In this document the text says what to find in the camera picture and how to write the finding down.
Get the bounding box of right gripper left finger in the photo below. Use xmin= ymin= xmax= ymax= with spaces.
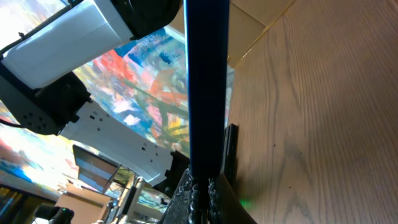
xmin=158 ymin=168 xmax=199 ymax=224

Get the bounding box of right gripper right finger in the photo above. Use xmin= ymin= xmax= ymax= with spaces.
xmin=208 ymin=175 xmax=256 ymax=224

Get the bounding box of blue Galaxy smartphone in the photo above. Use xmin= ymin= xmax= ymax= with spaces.
xmin=184 ymin=0 xmax=229 ymax=182

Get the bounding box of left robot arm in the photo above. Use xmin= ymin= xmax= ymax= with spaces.
xmin=1 ymin=0 xmax=189 ymax=196

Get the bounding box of laptop on background desk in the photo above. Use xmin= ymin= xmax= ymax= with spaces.
xmin=72 ymin=145 xmax=121 ymax=194

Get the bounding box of colourful abstract wall painting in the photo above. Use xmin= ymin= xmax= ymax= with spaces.
xmin=0 ymin=27 xmax=190 ymax=200

